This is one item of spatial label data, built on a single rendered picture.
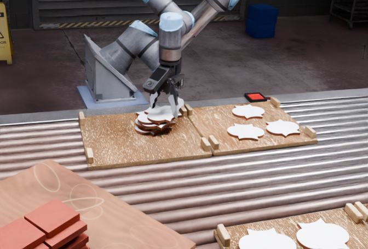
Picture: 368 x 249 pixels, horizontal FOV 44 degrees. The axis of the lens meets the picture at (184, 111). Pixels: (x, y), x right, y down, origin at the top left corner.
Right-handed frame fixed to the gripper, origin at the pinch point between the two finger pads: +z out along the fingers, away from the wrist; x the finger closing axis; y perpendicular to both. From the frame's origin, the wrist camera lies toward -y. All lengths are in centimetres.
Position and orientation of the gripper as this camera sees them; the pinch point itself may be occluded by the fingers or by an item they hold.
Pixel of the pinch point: (162, 113)
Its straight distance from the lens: 162.2
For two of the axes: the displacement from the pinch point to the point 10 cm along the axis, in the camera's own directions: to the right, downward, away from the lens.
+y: 5.8, -3.2, 7.5
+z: -0.6, 9.0, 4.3
